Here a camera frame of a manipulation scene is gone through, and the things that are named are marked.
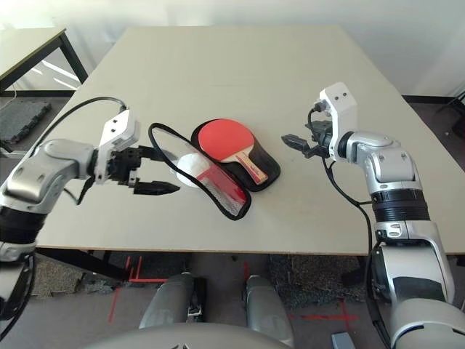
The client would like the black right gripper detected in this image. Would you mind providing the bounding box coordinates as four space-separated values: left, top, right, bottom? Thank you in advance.
281 121 333 160

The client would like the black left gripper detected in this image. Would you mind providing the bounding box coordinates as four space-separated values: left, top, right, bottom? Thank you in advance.
105 145 182 197

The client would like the grey plush zipper charm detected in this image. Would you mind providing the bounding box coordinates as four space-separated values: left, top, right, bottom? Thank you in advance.
170 152 211 188

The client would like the red black paddle case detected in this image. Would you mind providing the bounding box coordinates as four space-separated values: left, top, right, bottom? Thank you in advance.
147 118 283 222

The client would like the red ping-pong paddle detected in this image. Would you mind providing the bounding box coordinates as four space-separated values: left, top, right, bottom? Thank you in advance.
198 119 270 183

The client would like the grey left robot leg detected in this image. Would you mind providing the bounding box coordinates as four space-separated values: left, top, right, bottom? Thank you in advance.
139 272 208 330

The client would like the grey robot leg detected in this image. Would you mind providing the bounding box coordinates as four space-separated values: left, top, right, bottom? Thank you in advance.
139 272 208 330
242 275 294 346

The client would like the brown speckled floor mat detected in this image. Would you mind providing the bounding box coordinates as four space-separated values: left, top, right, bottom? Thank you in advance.
28 254 121 295

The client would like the dark grey foam floor mat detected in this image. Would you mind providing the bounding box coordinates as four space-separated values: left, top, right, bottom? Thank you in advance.
0 101 52 145

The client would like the dark speckled floor mat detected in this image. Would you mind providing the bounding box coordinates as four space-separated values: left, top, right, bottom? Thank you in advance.
268 254 368 310

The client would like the grey robot torso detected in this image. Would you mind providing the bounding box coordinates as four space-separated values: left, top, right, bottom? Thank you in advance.
81 323 291 349

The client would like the grey right robot leg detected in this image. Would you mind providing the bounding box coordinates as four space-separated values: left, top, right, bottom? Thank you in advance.
242 275 294 346

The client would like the small grey box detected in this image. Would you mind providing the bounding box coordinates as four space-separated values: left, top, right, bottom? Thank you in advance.
331 332 355 349

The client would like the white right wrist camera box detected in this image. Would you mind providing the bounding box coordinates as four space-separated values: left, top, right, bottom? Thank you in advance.
318 82 359 161

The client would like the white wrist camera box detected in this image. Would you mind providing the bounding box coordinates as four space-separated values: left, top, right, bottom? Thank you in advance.
94 108 141 182
318 82 359 161

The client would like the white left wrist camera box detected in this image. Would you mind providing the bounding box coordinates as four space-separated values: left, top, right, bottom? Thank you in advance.
94 108 141 182

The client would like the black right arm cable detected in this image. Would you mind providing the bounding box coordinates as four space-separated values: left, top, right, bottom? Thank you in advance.
307 101 386 328

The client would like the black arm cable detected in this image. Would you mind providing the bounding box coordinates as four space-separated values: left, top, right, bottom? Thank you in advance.
307 101 386 328
34 96 130 206

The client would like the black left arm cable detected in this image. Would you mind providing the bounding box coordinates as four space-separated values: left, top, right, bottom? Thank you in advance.
34 96 130 206

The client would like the black table frame beam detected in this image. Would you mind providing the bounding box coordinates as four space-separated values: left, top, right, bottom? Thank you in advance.
36 248 128 283

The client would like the thin white floor cable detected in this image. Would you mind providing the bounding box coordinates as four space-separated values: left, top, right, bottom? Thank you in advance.
0 89 19 110

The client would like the beige side table black frame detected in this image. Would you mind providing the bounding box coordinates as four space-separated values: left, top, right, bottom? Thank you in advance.
0 28 90 97

